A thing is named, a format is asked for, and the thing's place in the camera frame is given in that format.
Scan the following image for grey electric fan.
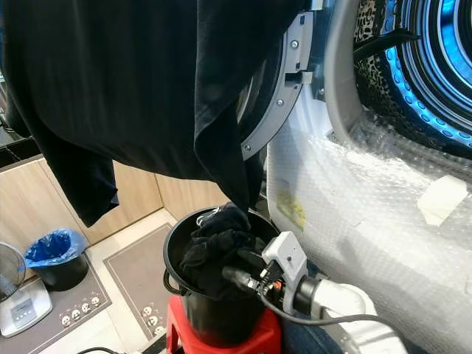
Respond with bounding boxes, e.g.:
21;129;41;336
0;241;27;300

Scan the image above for yellow sticker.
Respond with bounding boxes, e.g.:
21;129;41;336
276;191;308;232

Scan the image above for black clothes bundle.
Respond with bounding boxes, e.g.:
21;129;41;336
180;205;268;300

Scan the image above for white tape patch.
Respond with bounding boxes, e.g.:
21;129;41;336
416;175;470;227

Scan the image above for grey mat with round prints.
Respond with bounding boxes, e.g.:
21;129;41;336
0;272;113;354
103;222;176;339

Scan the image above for white fan base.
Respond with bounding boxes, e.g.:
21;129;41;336
0;278;53;339

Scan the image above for wooden cabinet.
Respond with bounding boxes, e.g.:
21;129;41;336
0;153;233;249

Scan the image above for black shirt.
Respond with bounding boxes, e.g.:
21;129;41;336
0;0;312;228

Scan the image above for grey door gasket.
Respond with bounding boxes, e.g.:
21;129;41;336
323;0;371;147

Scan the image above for blue-lit washer drum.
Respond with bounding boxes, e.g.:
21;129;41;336
354;0;472;157

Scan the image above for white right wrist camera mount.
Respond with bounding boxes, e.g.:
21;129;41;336
261;230;310;315

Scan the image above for black trash bin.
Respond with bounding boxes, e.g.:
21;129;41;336
32;252;90;291

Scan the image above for leopard print garment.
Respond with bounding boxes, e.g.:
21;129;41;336
354;0;414;126

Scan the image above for black countertop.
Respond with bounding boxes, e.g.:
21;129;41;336
0;136;39;168

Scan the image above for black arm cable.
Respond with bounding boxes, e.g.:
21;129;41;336
257;283;411;349

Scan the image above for blue bin bag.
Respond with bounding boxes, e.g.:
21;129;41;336
24;228;90;268

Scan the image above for black plastic bucket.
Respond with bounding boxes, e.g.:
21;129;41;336
163;208;282;350

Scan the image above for blue denim jeans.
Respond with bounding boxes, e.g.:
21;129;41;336
280;316;341;354

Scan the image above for red plastic stool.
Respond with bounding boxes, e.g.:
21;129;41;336
165;294;283;354

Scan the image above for grey washer door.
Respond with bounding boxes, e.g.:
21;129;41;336
238;0;316;161

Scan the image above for white bubble-wrapped washing machine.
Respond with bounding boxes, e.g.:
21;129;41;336
264;0;472;351

